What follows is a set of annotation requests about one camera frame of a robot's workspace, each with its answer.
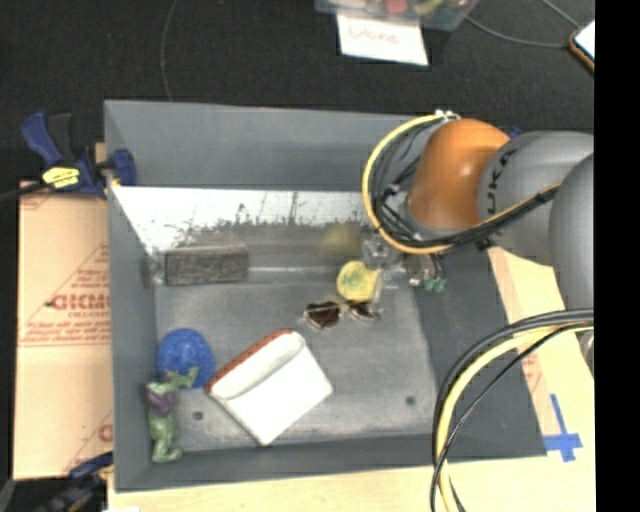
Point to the brown heart-shaped sunglasses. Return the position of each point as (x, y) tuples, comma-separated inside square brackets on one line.
[(324, 315)]

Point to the dark green flat block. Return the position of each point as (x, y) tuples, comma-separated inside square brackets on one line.
[(206, 266)]

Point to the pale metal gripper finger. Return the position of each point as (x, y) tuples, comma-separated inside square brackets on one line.
[(376, 251), (384, 283)]

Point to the blue ball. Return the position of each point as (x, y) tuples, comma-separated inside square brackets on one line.
[(184, 352)]

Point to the yellow-green toy fruit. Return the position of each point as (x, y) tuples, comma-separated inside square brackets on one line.
[(355, 281)]

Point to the grey metal bin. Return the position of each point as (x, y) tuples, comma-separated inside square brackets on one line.
[(360, 370)]

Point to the green toy figure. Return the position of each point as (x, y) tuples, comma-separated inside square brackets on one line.
[(162, 425)]

